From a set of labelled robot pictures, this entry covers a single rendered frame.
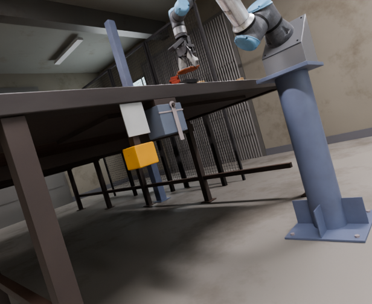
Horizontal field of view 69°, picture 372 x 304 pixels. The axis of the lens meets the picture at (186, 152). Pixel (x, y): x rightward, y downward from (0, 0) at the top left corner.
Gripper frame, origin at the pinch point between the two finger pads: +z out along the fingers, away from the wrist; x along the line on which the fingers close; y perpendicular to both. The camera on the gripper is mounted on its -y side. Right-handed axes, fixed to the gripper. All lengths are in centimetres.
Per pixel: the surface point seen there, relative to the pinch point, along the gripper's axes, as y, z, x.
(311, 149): 23, 61, -47
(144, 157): -63, 42, -27
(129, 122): -63, 29, -24
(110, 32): 81, -120, 184
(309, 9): 325, -101, 33
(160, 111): -49, 27, -26
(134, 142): -63, 36, -23
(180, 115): -39, 29, -25
